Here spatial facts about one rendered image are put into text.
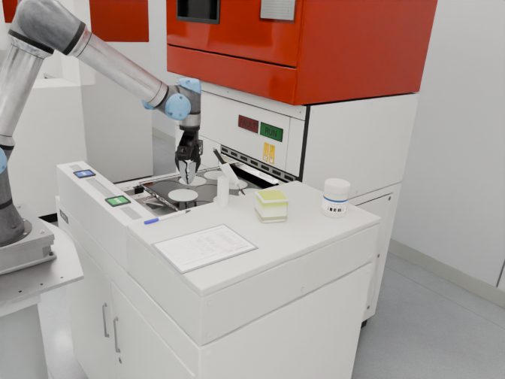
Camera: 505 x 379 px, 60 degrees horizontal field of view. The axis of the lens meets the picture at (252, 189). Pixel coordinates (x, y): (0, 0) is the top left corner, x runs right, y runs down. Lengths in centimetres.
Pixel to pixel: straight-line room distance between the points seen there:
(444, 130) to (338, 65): 143
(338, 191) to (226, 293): 45
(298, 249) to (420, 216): 202
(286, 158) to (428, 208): 161
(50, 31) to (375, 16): 102
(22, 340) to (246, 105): 105
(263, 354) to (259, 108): 85
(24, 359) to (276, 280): 81
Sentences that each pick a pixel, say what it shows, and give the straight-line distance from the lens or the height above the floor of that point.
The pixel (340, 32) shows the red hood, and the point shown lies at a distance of 150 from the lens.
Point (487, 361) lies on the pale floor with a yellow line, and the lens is 252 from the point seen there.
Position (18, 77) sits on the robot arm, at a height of 129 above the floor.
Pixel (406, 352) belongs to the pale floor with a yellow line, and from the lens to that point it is 239.
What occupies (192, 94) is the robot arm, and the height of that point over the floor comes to 123.
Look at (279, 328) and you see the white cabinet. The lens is 115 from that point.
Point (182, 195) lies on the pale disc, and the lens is 149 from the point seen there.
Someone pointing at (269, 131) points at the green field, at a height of 110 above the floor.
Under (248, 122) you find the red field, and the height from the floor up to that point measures 110.
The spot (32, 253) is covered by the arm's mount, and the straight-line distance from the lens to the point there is 131.
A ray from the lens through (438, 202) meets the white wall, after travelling 294.
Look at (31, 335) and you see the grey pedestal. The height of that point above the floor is 58.
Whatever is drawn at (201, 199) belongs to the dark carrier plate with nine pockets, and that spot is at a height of 90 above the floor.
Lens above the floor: 148
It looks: 22 degrees down
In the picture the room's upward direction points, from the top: 4 degrees clockwise
